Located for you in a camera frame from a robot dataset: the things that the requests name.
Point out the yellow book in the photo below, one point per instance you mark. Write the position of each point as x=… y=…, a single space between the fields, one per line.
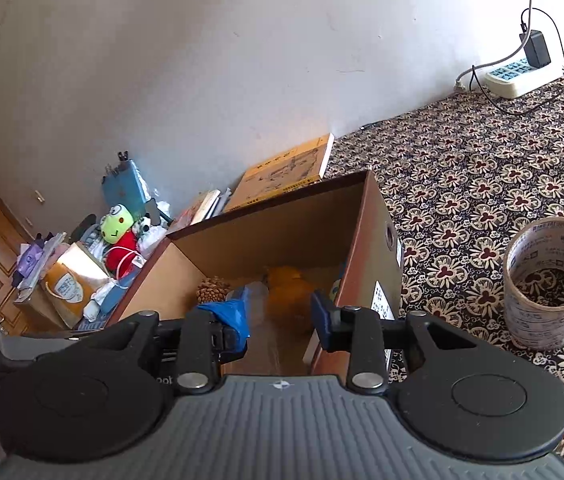
x=282 y=175

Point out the clear plastic container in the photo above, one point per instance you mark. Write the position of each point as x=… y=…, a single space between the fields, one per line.
x=257 y=300

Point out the purple and white packet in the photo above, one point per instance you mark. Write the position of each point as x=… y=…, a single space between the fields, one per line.
x=31 y=262

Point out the yellow rounded object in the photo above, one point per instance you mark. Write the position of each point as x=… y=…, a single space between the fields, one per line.
x=287 y=290

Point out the black and white plush toy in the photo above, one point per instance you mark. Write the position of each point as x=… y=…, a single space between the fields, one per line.
x=146 y=227

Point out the beige paper bag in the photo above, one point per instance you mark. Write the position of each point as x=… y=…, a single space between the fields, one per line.
x=69 y=285

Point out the green frog plush toy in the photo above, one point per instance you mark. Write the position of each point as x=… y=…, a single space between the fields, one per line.
x=114 y=225

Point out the brown cardboard box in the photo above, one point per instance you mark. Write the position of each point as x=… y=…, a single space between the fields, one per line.
x=262 y=230

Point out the stack of thin books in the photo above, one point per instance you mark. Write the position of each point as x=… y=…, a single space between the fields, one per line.
x=196 y=210

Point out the white power strip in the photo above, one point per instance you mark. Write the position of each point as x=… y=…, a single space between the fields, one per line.
x=512 y=85

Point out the printed packing tape roll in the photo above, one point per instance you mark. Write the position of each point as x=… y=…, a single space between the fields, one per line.
x=527 y=320

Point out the brown pine cone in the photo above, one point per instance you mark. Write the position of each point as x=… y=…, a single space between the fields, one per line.
x=211 y=290

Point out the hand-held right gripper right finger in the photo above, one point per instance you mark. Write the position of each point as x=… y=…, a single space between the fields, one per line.
x=322 y=325

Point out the blue pouch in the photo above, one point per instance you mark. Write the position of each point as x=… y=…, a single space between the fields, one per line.
x=121 y=190

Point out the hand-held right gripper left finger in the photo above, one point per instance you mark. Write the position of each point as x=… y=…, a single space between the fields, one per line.
x=234 y=322

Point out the black power adapter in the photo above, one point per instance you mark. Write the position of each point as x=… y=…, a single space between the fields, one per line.
x=537 y=50

